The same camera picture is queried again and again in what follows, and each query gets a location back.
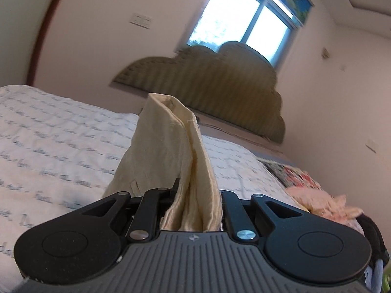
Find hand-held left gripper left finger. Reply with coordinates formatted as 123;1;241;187
80;178;181;241

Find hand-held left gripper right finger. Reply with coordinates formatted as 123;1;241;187
220;190;306;242

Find cream pants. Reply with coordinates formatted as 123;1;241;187
103;92;222;232

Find grey bed sheet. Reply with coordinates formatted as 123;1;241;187
194;117;295;162

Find colourful floral pillow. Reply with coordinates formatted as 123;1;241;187
262;161;323;191

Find pink cloth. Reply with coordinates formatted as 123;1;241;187
285;186;365;231

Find white script-print quilt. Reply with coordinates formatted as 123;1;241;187
0;85;301;284

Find green padded headboard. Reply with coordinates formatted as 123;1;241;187
111;41;287;145

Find window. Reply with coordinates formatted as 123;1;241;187
175;0;315;68

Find black padded handle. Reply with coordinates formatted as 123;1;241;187
357;214;391;272

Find brown wooden door frame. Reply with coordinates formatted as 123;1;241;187
26;0;75;86

